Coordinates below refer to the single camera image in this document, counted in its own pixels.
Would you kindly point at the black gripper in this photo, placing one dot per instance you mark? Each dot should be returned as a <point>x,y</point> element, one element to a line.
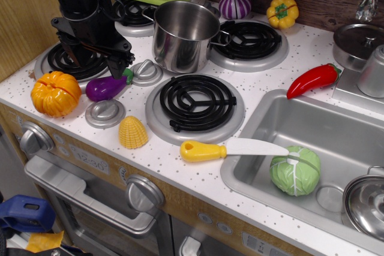
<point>88,26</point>

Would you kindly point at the purple toy eggplant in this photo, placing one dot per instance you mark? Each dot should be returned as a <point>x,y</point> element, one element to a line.
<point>106,88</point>

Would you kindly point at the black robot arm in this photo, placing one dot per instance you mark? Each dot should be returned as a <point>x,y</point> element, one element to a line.
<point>87,34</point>

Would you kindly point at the stainless steel pot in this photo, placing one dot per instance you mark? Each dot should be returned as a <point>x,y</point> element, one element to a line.
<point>183,35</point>

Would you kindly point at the steel pot with lid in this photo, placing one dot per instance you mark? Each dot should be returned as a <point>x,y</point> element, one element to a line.
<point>353,44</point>

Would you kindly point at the steel pan in sink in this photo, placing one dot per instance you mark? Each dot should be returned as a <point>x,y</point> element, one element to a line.
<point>363,203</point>

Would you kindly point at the front left black burner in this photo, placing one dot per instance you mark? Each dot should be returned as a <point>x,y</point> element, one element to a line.
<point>56,58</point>

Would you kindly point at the black burner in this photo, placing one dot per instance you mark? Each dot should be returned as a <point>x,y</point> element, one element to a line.
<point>248,46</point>
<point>136,18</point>
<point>194,107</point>
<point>56,58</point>

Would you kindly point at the upper silver stove knob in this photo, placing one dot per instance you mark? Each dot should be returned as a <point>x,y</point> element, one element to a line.
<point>146,73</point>

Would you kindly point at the silver stove knob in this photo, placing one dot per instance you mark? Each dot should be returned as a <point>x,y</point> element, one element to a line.
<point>146,73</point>
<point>105,114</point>

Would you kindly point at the orange toy pumpkin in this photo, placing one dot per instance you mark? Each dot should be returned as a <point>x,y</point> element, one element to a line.
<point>56,94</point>

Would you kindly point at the back left black burner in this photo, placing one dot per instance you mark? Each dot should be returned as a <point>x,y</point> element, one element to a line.
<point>136,18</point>

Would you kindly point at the lower silver stove knob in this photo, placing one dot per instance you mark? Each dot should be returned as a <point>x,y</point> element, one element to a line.
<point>105,114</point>

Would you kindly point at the yellow toy corn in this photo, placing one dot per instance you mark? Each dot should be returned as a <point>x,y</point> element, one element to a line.
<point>132,133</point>

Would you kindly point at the left oven dial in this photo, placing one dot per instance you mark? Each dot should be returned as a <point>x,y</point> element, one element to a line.
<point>34,139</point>

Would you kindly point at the oven dial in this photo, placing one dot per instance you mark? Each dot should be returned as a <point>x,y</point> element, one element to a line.
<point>142,195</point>
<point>34,139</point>

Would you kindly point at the front right black burner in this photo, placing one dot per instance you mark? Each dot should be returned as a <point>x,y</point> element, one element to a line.
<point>194,107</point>

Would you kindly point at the right oven dial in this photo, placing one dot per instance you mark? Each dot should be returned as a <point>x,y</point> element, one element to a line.
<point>142,195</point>

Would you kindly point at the purple striped toy onion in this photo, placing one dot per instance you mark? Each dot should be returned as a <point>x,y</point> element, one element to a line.
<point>234,9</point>

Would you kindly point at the back right black burner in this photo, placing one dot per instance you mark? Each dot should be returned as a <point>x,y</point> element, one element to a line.
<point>248,46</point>

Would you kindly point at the blue clamp tool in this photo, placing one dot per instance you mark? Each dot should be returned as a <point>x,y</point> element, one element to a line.
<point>27,214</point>

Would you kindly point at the yellow toy bell pepper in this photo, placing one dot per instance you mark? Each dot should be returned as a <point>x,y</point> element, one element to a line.
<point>282,14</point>

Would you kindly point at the red toy chili pepper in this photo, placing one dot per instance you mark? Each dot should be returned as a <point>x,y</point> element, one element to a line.
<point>317,77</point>

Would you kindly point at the green toy cabbage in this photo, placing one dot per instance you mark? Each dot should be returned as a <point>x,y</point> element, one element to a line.
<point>298,173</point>

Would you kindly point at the silver sink basin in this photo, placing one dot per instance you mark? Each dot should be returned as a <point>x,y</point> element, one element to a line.
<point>348,144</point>

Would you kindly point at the silver kettle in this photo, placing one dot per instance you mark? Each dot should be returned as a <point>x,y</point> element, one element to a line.
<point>370,81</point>

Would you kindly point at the silver oven door handle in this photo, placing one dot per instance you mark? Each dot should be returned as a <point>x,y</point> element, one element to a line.
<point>70,188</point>

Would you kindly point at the yellow handled toy knife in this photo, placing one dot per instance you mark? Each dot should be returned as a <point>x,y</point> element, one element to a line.
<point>194,151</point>

